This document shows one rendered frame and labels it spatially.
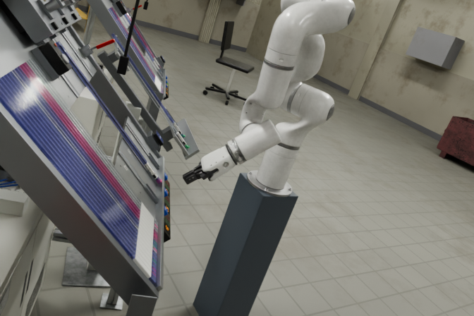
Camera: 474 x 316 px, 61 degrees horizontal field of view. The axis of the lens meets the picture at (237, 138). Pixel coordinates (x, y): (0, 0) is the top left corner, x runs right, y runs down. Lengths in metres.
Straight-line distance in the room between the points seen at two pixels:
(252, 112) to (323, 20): 0.36
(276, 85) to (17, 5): 0.67
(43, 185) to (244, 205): 0.97
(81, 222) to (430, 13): 9.20
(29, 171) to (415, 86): 8.91
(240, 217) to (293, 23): 0.83
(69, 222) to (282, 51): 0.69
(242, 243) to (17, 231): 0.82
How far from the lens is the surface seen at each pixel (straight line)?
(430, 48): 9.00
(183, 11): 10.49
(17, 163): 0.78
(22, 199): 1.24
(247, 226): 1.59
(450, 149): 7.37
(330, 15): 1.20
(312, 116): 1.45
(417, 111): 9.25
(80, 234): 0.83
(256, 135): 1.24
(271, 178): 1.55
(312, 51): 1.33
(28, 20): 1.04
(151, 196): 1.19
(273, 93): 1.17
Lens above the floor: 1.34
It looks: 18 degrees down
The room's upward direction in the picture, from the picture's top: 19 degrees clockwise
